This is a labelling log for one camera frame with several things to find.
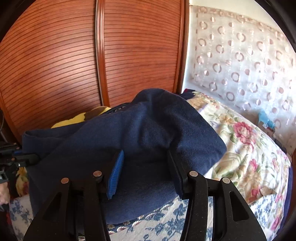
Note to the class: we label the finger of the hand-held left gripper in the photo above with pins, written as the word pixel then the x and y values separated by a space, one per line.
pixel 27 158

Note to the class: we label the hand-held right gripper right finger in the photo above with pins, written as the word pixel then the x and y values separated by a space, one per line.
pixel 178 178

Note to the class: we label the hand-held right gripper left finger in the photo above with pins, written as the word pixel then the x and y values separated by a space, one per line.
pixel 115 173

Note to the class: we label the navy printed t-shirt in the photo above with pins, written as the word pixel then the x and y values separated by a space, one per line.
pixel 150 129

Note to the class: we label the person's left hand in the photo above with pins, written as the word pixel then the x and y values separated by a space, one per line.
pixel 4 194

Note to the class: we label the blue and white floral bedsheet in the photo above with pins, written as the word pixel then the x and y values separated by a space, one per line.
pixel 161 227

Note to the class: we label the yellow plush toy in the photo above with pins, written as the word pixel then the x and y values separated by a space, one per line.
pixel 76 119

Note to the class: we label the floral quilt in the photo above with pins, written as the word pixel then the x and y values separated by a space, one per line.
pixel 249 150

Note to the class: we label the wooden slatted wardrobe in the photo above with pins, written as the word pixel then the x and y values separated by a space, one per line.
pixel 69 58

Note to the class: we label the navy blanket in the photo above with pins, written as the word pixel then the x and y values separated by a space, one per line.
pixel 288 185

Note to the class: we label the sheer circle-patterned curtain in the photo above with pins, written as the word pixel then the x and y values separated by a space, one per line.
pixel 242 58

